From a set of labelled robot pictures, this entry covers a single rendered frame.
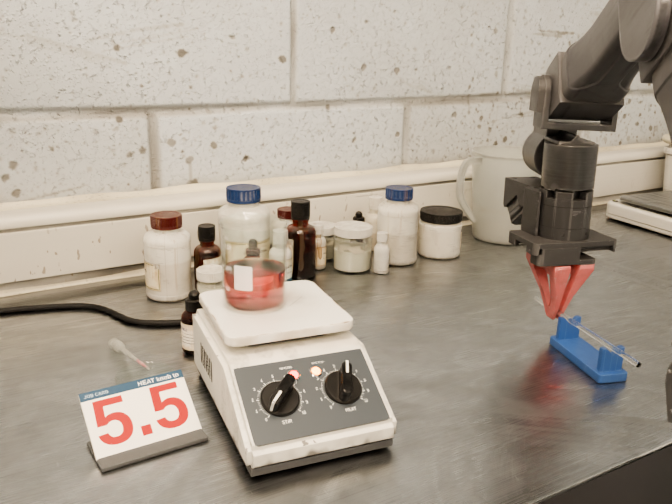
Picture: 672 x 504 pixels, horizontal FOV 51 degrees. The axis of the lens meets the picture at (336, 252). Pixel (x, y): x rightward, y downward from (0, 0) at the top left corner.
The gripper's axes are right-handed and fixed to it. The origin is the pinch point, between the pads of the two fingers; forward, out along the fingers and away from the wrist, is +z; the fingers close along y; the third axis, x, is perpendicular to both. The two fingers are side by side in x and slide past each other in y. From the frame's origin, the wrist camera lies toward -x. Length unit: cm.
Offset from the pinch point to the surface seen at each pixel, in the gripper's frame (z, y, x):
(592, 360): 2.4, 0.4, 8.8
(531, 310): 2.7, -1.5, -7.5
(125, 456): 3, 48, 16
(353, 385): -1.4, 28.8, 16.8
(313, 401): -0.7, 32.4, 17.7
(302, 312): -5.4, 31.7, 9.2
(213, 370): -1.0, 40.1, 10.7
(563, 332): 1.3, 0.7, 3.4
